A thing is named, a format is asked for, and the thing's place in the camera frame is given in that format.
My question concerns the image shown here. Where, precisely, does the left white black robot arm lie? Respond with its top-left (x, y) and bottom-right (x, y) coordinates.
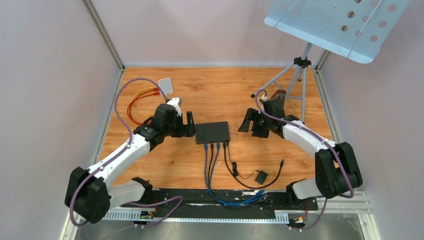
top-left (64, 100), bottom-right (197, 227)

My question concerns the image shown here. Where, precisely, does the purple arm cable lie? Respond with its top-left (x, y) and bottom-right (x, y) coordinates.
top-left (254, 88), bottom-right (356, 232)
top-left (67, 77), bottom-right (185, 240)

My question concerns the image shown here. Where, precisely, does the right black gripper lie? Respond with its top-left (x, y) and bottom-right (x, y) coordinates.
top-left (238, 108), bottom-right (272, 139)

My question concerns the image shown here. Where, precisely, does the black network switch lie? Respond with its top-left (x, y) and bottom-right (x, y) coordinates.
top-left (195, 121), bottom-right (231, 145)

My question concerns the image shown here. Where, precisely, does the small white router box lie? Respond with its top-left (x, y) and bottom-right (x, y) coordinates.
top-left (157, 77), bottom-right (174, 96)

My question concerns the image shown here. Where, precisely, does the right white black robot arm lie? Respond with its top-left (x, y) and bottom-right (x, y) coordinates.
top-left (238, 98), bottom-right (363, 209)

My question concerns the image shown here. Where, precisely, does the silver music stand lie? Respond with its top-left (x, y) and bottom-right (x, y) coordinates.
top-left (259, 0), bottom-right (420, 124)

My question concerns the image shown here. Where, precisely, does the blue network cable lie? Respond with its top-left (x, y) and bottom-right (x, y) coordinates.
top-left (207, 142), bottom-right (266, 205)
top-left (203, 143), bottom-right (268, 207)

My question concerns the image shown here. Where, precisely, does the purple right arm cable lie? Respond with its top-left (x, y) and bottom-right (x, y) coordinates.
top-left (254, 88), bottom-right (356, 232)

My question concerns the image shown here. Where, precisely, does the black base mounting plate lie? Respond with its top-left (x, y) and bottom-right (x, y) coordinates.
top-left (123, 188), bottom-right (319, 220)

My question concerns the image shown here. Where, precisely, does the red network cable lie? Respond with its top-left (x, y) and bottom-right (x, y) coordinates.
top-left (127, 89), bottom-right (162, 126)

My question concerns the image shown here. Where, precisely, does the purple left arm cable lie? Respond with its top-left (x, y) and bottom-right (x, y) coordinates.
top-left (67, 77), bottom-right (185, 240)

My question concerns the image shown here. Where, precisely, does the brown wooden metronome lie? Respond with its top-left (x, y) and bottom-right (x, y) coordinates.
top-left (270, 89), bottom-right (286, 117)

